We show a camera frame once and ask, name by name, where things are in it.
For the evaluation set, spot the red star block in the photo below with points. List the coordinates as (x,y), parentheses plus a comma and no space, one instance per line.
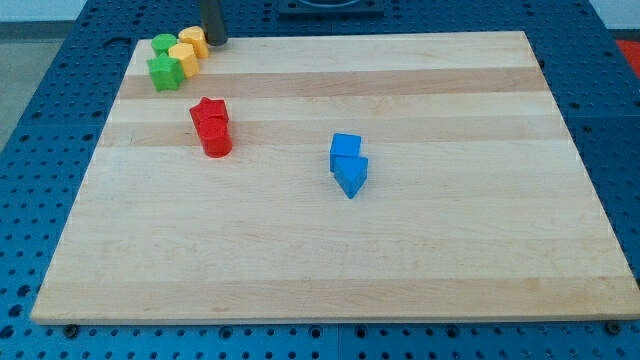
(209,109)

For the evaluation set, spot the green star block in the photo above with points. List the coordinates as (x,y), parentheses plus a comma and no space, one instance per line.
(166,72)

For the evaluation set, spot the blue triangle block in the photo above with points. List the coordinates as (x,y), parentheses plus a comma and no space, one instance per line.
(350,173)

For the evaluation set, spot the blue cube block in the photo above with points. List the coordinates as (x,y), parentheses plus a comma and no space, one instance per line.
(344,145)

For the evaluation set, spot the red cylinder block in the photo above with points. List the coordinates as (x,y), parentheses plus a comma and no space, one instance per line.
(215,138)

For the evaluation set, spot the wooden board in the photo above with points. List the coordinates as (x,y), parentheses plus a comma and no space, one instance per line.
(477,206)

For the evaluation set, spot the yellow hexagon block front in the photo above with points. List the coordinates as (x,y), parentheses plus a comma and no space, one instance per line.
(185,54)

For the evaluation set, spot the yellow block rear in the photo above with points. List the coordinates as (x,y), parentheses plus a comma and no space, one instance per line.
(195,36)

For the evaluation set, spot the green cylinder block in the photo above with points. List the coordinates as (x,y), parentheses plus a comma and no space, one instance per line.
(161,43)

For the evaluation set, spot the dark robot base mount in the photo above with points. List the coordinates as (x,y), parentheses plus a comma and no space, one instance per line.
(298,8)

